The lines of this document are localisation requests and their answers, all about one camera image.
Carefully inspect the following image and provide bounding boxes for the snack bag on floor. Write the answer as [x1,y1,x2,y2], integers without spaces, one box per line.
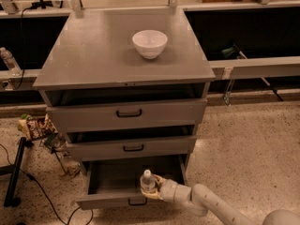
[17,114,57,141]

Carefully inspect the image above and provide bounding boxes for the grey bottom drawer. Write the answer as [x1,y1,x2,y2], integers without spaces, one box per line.
[76,155,188,210]

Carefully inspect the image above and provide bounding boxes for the clear bottle at left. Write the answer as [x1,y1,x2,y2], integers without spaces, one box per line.
[0,47,22,76]

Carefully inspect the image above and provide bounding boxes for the grey drawer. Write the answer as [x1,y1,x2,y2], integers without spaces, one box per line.
[76,155,188,210]
[67,136,196,161]
[47,99,207,133]

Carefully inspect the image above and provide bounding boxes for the metal rail frame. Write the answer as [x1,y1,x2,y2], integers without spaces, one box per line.
[0,0,300,106]

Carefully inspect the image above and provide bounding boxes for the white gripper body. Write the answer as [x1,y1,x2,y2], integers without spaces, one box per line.
[159,179,178,203]

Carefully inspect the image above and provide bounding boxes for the grey top drawer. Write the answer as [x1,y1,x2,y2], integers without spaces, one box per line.
[47,99,207,133]

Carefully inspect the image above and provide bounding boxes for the black stand leg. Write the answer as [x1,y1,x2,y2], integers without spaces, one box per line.
[0,137,30,207]

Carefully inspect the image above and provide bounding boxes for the crumpled wrapper on floor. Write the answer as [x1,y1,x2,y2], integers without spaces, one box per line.
[57,154,81,177]

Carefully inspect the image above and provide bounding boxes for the grey drawer cabinet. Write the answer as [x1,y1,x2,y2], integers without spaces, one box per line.
[32,7,217,176]

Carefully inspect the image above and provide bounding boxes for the clear plastic water bottle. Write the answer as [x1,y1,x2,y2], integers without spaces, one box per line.
[140,170,157,193]

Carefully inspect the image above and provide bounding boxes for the white ceramic bowl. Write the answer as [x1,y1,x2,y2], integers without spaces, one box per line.
[132,30,168,59]

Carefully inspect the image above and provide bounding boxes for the green object behind rail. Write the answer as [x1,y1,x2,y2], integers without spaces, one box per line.
[221,46,238,59]

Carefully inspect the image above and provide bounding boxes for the black floor cable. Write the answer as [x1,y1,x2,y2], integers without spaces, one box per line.
[0,144,94,225]

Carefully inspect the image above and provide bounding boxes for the grey middle drawer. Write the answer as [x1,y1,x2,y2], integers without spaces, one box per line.
[67,136,196,161]

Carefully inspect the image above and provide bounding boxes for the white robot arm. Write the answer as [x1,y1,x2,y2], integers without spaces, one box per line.
[140,170,300,225]

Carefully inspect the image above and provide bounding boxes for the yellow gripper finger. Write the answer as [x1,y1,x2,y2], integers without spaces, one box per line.
[155,174,165,188]
[141,189,162,200]

